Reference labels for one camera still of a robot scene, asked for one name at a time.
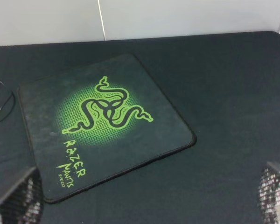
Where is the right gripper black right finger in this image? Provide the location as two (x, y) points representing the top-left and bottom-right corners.
(258, 161), (280, 224)

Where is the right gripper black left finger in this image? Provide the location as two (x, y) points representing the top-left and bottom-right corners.
(0, 167), (42, 224)

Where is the black mouse cable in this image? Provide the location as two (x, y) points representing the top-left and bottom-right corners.
(0, 73), (16, 128)

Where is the black green Razer mouse pad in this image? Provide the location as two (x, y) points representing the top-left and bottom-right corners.
(17, 54), (196, 203)

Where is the black tablecloth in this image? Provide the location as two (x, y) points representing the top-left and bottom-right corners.
(0, 31), (280, 224)

